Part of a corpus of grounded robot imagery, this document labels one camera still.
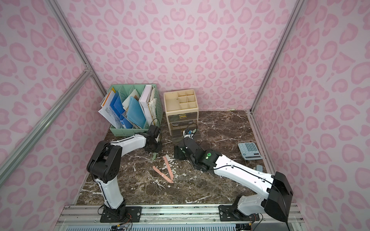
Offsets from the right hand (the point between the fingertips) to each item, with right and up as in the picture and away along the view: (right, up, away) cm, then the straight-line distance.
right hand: (179, 148), depth 75 cm
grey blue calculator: (+45, -5, +20) cm, 49 cm away
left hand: (-16, -3, +23) cm, 28 cm away
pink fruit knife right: (-9, -12, +16) cm, 22 cm away
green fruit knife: (-18, -9, +20) cm, 28 cm away
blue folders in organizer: (-31, +21, +18) cm, 41 cm away
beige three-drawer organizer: (0, +23, +16) cm, 28 cm away
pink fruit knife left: (-9, -19, +11) cm, 24 cm away
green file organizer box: (-41, +36, +28) cm, 62 cm away
